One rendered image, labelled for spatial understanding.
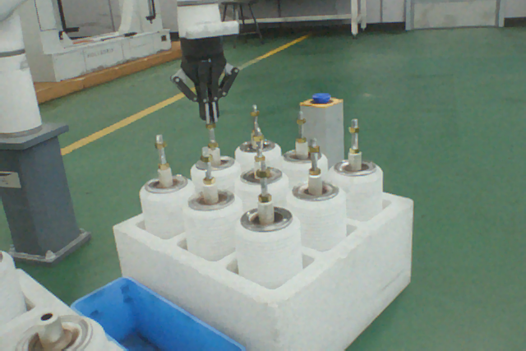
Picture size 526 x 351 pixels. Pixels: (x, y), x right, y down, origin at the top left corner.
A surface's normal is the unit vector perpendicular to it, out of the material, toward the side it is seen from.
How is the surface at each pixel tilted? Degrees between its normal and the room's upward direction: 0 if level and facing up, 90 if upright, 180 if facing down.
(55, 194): 90
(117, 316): 88
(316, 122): 90
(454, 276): 0
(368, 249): 90
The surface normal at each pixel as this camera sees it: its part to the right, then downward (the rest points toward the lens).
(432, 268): -0.07, -0.94
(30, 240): -0.33, 0.33
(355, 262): 0.74, 0.17
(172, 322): -0.67, 0.26
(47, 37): 0.94, 0.04
